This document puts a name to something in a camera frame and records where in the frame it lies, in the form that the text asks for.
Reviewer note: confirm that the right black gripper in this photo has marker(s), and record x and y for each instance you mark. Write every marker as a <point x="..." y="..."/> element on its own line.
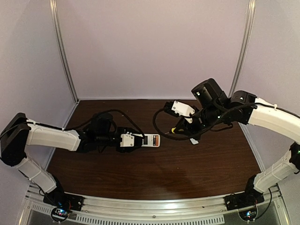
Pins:
<point x="185" y="127"/>

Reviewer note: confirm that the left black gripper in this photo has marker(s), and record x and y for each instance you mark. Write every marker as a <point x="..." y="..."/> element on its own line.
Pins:
<point x="126" y="148"/>

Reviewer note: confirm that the white battery cover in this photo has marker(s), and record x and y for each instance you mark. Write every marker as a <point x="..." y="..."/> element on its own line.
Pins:
<point x="193" y="141"/>

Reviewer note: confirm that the white remote control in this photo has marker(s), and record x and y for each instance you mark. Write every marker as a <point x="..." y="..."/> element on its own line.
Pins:
<point x="152" y="141"/>

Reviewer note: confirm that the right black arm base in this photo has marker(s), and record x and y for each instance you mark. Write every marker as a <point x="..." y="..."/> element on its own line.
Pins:
<point x="250" y="197"/>

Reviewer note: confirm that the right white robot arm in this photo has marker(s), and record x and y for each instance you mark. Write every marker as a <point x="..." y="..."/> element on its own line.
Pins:
<point x="245" y="108"/>

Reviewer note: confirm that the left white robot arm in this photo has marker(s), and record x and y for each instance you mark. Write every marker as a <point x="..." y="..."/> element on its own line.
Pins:
<point x="99" y="131"/>

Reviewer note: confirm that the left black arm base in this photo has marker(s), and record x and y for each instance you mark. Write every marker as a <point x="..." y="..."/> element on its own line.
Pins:
<point x="60" y="199"/>

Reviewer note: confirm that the orange batteries in remote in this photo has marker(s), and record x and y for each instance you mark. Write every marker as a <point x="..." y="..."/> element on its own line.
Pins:
<point x="156" y="141"/>

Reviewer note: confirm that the left circuit board with leds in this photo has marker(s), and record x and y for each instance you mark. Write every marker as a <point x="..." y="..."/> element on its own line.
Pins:
<point x="59" y="215"/>

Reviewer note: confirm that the circuit board with leds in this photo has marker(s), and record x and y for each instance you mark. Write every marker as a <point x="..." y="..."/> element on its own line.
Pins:
<point x="59" y="215"/>
<point x="248" y="215"/>

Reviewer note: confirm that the right circuit board with leds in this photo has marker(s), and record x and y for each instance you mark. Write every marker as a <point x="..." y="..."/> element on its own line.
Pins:
<point x="248" y="215"/>

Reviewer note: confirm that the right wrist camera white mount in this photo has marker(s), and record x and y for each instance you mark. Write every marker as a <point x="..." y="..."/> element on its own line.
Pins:
<point x="177" y="108"/>

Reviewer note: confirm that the aluminium front rail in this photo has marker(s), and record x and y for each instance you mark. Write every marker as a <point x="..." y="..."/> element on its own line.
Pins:
<point x="197" y="211"/>

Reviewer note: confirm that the right aluminium corner post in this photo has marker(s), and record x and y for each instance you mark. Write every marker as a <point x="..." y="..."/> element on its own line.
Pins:
<point x="248" y="27"/>

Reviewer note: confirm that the aluminium corner post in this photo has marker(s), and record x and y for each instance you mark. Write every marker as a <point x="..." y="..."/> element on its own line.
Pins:
<point x="61" y="48"/>
<point x="248" y="27"/>

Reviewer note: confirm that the left aluminium corner post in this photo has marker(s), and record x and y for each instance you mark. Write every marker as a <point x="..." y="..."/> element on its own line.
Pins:
<point x="61" y="48"/>

